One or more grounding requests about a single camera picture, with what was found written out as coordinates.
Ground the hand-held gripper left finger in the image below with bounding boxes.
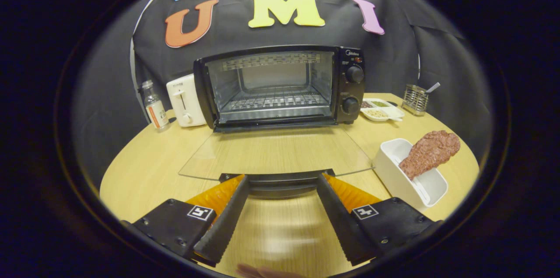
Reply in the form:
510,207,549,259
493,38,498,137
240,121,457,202
120,175,250,267

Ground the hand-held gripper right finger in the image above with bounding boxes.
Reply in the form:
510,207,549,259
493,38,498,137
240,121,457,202
316,173,442,266

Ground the brown meat piece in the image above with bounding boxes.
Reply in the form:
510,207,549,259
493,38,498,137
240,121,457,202
399,130,461,180

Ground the black toaster oven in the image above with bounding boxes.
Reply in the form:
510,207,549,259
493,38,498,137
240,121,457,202
178,45,373,200

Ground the white pop-up toaster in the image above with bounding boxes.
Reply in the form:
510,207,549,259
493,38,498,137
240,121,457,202
166,74,207,128

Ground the white rectangular tray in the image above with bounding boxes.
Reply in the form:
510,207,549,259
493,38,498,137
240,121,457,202
373,138,448,212

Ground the white divided spice dish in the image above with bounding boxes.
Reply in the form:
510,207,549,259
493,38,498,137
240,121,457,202
360,98,406,122

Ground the clear glass bottle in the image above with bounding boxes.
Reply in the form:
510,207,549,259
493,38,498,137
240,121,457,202
141,80,171,133

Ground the metal wire utensil holder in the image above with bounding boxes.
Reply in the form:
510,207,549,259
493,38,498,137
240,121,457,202
402,84,429,116

